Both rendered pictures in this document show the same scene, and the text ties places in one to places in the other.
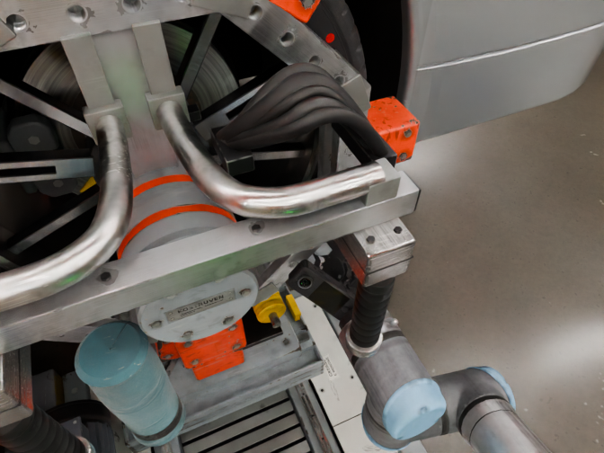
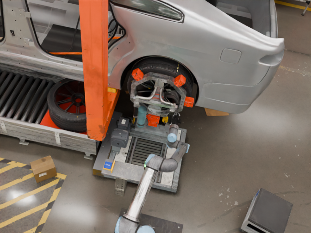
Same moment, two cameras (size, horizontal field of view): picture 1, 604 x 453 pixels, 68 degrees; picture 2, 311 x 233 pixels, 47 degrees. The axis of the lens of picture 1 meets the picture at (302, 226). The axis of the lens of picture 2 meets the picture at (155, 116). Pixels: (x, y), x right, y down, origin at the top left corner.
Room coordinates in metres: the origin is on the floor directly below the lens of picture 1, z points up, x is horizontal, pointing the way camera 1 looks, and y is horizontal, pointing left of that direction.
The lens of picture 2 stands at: (-1.75, -0.93, 3.45)
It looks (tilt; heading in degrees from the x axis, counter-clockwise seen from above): 50 degrees down; 27
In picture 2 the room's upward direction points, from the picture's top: 10 degrees clockwise
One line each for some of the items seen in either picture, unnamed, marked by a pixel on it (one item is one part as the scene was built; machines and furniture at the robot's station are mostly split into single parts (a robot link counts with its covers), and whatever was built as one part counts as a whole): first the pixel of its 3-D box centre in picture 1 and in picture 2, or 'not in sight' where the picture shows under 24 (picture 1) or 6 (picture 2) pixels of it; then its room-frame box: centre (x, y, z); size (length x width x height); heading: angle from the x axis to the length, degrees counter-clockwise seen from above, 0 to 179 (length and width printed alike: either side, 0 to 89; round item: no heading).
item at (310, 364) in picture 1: (212, 344); (153, 126); (0.56, 0.24, 0.13); 0.50 x 0.36 x 0.10; 114
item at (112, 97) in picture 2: not in sight; (106, 98); (0.17, 0.63, 0.69); 0.52 x 0.17 x 0.35; 24
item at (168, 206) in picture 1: (178, 237); (156, 101); (0.34, 0.15, 0.85); 0.21 x 0.14 x 0.14; 24
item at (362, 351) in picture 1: (369, 308); (170, 118); (0.26, -0.08, 0.83); 0.04 x 0.04 x 0.16
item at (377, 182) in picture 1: (262, 111); (167, 94); (0.33, 0.03, 1.03); 0.19 x 0.18 x 0.11; 24
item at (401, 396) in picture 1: (398, 385); (172, 135); (0.26, -0.14, 0.62); 0.12 x 0.09 x 0.10; 24
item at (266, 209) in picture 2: not in sight; (264, 217); (0.29, -1.31, 0.17); 0.43 x 0.36 x 0.34; 5
